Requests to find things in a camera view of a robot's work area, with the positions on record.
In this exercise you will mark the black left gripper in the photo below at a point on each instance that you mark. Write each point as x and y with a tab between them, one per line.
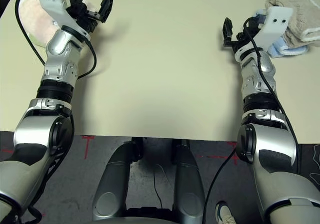
85	17

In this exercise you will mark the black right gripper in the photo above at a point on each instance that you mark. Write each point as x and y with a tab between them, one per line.
243	42

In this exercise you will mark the pink towel with swan embroidery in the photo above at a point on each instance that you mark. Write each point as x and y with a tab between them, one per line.
32	17

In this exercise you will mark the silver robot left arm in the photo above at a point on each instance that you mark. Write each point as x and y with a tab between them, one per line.
60	47

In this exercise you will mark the light blue folded towel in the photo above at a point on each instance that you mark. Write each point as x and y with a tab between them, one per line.
282	50

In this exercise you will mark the beige folded towel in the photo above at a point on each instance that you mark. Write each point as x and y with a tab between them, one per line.
300	14

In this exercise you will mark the black patterned floor mat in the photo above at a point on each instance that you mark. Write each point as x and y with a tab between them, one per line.
311	161

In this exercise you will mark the grey robot right leg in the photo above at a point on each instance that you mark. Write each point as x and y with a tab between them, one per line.
187	184

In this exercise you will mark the grey robot leg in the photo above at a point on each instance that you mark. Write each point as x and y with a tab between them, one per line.
112	184
187	184

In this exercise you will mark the grey robot left leg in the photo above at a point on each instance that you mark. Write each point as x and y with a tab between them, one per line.
112	184

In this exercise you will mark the grey white bystander sneaker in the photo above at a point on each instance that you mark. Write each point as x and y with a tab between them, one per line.
225	212

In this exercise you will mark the robot pelvis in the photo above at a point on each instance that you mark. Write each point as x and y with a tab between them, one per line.
150	211

